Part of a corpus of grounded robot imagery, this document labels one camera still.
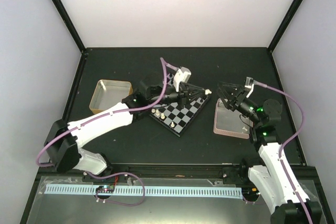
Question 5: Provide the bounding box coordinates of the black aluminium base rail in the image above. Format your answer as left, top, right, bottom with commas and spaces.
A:
96, 164, 248, 184

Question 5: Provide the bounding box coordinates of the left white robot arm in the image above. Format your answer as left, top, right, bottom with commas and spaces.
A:
36, 79, 211, 182

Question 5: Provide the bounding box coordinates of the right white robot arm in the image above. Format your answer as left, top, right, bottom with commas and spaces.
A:
217, 77, 322, 223

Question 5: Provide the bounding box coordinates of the black and white chessboard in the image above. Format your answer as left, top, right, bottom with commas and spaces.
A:
150, 83, 211, 136

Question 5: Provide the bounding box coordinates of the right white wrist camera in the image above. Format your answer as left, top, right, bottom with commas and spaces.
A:
244, 77, 256, 98

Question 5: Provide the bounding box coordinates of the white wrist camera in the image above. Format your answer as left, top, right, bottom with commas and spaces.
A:
244, 77, 256, 98
173, 67, 191, 92

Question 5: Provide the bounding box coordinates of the gold metal tin tray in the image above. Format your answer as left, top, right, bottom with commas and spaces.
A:
89, 79, 133, 114

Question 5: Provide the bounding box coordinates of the light blue slotted cable duct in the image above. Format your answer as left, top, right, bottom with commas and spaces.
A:
44, 184, 243, 199

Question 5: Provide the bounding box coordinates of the pink tray with pieces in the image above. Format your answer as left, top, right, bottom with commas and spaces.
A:
213, 99, 253, 140

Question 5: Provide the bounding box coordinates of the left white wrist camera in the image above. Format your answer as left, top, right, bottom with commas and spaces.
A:
173, 67, 191, 92

